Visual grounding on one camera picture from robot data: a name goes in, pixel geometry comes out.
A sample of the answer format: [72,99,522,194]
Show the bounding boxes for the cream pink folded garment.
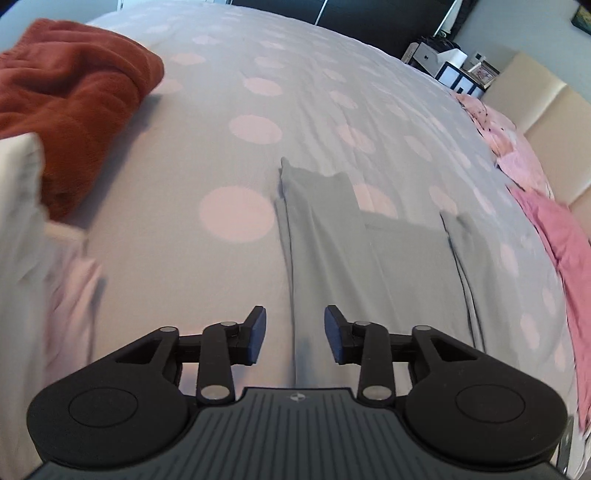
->
[0,133,105,462]

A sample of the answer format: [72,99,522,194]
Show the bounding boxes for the white tissue box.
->
[436,48,467,68]

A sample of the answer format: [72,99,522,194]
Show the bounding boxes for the rust red fleece cloth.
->
[0,18,165,221]

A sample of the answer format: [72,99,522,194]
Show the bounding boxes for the grey long-sleeve shirt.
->
[274,157,488,388]

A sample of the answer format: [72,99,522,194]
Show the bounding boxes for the grey pink-dotted bed cover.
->
[0,0,580,480]

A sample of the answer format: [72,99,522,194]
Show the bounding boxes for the deep pink pillow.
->
[508,185,591,416]

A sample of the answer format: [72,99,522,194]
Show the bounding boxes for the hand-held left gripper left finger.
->
[99,305,267,407]

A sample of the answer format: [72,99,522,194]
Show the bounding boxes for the white nightstand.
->
[402,41,485,97]

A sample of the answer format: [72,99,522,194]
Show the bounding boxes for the photo frame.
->
[468,60,499,88]

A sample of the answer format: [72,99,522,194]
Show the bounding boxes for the light pink pillow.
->
[450,90,555,199]

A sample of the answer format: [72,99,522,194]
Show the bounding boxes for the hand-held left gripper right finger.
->
[324,305,485,407]

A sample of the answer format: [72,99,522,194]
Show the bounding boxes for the dark sliding-door wardrobe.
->
[231,0,458,58]

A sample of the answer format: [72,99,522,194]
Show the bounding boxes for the beige padded headboard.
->
[480,51,591,213]

